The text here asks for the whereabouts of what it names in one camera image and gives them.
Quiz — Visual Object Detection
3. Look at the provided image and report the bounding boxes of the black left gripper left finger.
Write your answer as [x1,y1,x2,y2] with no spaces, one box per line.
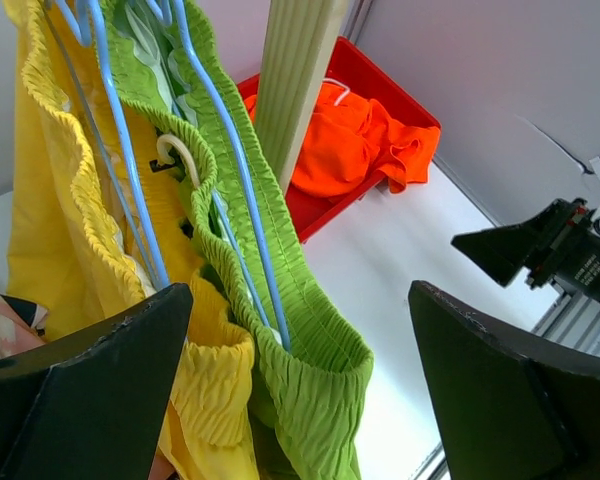
[0,283,193,479]

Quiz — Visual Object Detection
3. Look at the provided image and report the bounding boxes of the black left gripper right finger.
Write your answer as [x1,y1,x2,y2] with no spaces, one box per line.
[408,281,600,479]

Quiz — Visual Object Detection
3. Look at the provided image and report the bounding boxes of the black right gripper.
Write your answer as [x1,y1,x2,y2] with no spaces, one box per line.
[451,198,600,303]

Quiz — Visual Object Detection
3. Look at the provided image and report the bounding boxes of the orange shorts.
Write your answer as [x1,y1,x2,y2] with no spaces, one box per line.
[242,79,442,199]

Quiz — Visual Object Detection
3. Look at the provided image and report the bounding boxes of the green shorts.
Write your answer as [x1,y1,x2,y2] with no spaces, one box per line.
[101,1,373,479]

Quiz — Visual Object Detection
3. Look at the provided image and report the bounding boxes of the blue hanger of green shorts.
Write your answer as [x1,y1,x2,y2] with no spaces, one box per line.
[144,0,292,351]

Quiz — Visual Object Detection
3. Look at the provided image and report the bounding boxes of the pink patterned shorts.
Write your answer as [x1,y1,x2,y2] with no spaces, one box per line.
[0,294,48,359]

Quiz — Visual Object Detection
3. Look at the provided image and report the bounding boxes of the yellow shorts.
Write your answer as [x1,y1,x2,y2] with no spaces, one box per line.
[4,1,258,479]

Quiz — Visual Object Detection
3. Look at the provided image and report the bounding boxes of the blue hanger of yellow shorts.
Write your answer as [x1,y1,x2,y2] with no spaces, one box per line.
[44,0,171,291]

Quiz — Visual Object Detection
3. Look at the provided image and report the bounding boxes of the wooden clothes rack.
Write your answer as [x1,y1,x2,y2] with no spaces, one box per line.
[255,0,349,191]

